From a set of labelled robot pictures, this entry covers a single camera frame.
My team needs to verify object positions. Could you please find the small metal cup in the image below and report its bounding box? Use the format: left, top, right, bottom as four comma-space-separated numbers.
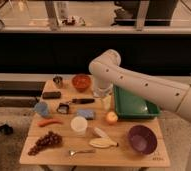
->
53, 76, 63, 88

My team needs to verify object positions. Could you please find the metal spoon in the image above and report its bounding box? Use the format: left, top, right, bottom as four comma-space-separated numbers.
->
68, 149, 96, 156

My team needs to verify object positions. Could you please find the purple bowl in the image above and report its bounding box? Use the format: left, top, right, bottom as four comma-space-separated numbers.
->
128, 125, 158, 155

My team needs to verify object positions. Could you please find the orange carrot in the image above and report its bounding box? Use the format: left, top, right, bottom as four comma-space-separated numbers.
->
38, 119, 62, 127

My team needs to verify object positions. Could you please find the green plastic tray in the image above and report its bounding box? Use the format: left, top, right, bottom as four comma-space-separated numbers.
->
113, 86, 160, 119

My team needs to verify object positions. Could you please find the blue cup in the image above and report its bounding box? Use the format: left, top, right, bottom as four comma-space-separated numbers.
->
34, 102, 49, 118

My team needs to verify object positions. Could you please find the wooden table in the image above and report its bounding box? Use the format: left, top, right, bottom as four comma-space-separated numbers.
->
20, 79, 170, 167

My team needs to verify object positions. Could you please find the beige banana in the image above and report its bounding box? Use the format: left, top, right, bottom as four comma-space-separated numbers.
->
89, 127, 118, 148

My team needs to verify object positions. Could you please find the white paper cup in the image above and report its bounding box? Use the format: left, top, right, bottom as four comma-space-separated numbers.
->
70, 116, 88, 135

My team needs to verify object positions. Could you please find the purple grape bunch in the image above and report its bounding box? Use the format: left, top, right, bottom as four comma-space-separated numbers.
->
28, 131, 62, 156

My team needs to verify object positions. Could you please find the blue sponge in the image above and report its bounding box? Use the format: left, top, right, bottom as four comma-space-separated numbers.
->
77, 109, 95, 120

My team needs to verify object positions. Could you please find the black rectangular block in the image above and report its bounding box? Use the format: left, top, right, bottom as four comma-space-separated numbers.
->
42, 91, 61, 99

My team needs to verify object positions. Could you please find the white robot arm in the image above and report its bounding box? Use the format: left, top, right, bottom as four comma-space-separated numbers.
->
89, 49, 191, 171

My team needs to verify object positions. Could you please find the red bowl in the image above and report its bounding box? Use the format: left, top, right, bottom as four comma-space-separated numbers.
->
72, 74, 91, 92

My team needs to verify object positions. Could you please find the orange apple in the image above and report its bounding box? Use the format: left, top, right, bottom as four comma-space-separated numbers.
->
105, 111, 118, 125

